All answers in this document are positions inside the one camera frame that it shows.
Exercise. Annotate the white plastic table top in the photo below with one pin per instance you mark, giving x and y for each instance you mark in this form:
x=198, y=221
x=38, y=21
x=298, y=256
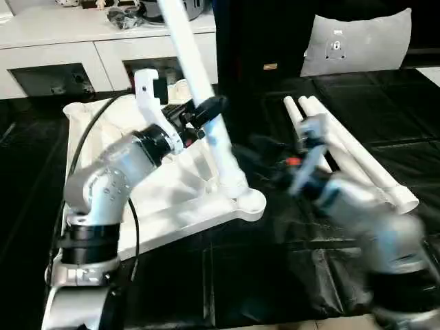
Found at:
x=179, y=199

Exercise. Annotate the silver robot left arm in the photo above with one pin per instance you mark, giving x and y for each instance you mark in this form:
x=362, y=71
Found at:
x=103, y=192

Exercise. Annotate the black cabinet with yellow label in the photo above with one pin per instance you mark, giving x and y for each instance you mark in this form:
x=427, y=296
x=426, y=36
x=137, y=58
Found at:
x=261, y=41

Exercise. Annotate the black work mat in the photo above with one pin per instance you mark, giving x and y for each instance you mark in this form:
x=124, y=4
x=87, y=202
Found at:
x=275, y=275

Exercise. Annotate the grey bag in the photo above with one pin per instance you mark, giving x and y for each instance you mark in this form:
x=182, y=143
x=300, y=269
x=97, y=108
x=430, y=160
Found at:
x=148, y=8

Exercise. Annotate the white cushion with badge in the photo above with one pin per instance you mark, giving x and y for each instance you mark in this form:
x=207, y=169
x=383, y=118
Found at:
x=357, y=41

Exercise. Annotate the white cabinet with glass doors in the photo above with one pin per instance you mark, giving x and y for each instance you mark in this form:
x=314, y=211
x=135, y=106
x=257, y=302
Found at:
x=55, y=41

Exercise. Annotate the small colourful figurines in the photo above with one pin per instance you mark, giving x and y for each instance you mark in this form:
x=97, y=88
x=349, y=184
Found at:
x=82, y=3

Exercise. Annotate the white flat board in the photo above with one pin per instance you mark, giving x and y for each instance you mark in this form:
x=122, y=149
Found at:
x=430, y=72

